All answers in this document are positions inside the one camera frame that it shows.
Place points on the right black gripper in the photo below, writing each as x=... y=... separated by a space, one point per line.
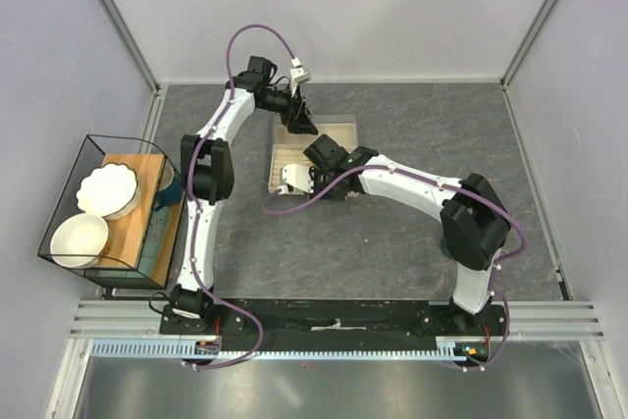
x=315 y=176

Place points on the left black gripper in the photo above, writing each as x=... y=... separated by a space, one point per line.
x=296 y=118

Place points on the beige ring slot tray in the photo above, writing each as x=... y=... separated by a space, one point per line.
x=283 y=155

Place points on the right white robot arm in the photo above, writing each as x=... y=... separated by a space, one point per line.
x=472 y=216

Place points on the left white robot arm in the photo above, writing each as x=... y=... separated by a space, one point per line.
x=208 y=171

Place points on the blue mug behind arm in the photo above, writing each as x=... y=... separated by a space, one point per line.
x=170 y=190

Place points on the beige open jewelry box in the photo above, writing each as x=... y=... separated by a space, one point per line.
x=341 y=128

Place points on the dark green mug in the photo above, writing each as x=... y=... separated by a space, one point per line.
x=444 y=248

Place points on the wooden board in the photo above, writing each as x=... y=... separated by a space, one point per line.
x=142 y=243

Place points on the white scalloped bowl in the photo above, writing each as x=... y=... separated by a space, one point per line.
x=110 y=192

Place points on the white round bowl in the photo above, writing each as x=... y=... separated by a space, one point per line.
x=80 y=241

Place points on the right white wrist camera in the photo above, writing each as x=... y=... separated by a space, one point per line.
x=295 y=178

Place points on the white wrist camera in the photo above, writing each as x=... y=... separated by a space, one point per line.
x=295 y=178
x=298 y=75

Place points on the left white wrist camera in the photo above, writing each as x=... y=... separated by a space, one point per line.
x=298 y=75

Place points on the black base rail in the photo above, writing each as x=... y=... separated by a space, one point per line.
x=426 y=319

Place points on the black wire frame box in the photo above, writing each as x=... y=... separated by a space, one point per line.
x=90 y=157

